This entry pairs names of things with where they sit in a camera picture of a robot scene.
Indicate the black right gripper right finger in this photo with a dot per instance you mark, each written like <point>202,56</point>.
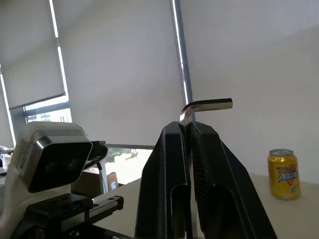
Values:
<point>224,179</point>

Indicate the brown cardboard box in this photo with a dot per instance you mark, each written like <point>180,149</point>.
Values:
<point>87,181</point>
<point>113,180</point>

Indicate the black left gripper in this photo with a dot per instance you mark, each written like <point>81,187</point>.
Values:
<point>62,211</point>

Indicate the white roller blind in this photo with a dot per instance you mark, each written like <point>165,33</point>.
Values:
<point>27,49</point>
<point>119,74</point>

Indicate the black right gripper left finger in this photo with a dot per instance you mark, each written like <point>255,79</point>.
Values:
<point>159,174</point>

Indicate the yellow soda can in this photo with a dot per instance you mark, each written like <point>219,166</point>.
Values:
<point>284,174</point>

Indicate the silver L-shaped hex key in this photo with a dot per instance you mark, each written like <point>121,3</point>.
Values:
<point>211,104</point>

